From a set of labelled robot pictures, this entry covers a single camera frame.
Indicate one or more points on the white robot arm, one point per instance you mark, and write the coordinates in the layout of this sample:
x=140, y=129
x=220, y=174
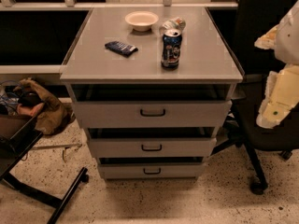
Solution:
x=287, y=39

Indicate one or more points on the grey drawer cabinet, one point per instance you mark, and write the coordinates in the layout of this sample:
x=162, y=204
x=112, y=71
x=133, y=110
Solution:
x=206, y=72

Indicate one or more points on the grey top drawer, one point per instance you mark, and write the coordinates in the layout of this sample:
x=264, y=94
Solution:
x=154, y=114

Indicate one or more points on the crumpled silver snack bag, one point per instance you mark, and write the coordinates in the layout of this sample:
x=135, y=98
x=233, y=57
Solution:
x=174, y=23

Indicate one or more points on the brown cloth bag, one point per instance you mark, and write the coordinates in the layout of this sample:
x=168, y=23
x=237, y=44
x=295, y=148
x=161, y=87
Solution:
x=36, y=101

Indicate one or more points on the black office chair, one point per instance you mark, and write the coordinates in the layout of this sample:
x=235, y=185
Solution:
x=253, y=17

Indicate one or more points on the blue soda can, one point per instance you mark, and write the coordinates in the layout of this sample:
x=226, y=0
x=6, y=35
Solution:
x=172, y=39

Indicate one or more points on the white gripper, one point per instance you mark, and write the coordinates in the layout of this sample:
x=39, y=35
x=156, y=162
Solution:
x=289, y=37

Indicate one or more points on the white bowl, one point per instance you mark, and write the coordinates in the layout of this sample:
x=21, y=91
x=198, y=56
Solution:
x=141, y=21

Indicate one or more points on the grey middle drawer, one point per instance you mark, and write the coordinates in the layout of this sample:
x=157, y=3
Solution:
x=151, y=147

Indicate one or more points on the dark blue snack packet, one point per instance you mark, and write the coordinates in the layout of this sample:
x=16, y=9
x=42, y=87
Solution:
x=125, y=50

